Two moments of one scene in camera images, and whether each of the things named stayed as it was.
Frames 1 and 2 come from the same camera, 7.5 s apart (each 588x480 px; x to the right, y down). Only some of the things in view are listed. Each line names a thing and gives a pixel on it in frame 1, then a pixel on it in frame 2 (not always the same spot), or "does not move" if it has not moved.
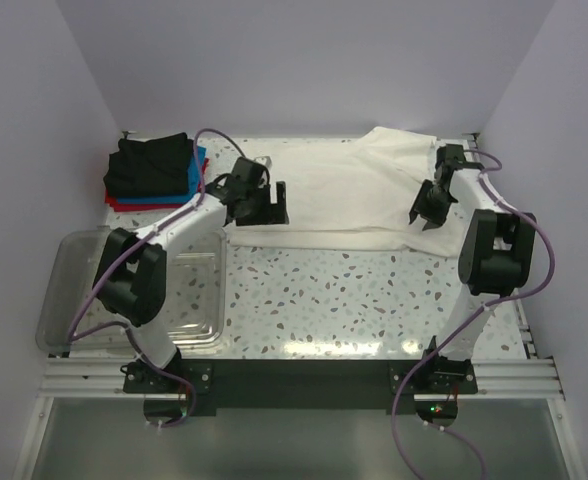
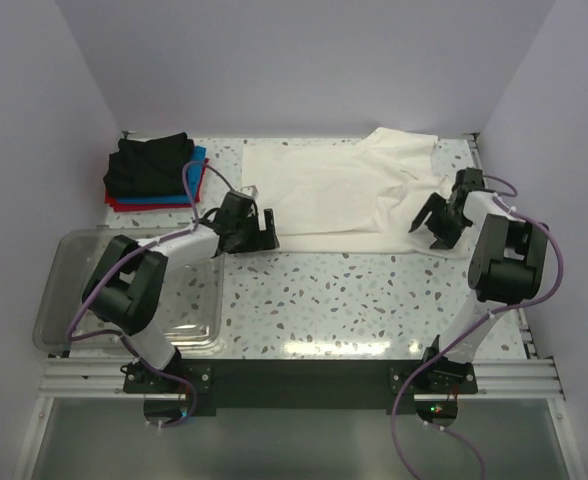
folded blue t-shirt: (192, 196) does not move
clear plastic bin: (71, 321) does not move
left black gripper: (262, 205) to (253, 238)
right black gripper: (432, 206) to (447, 218)
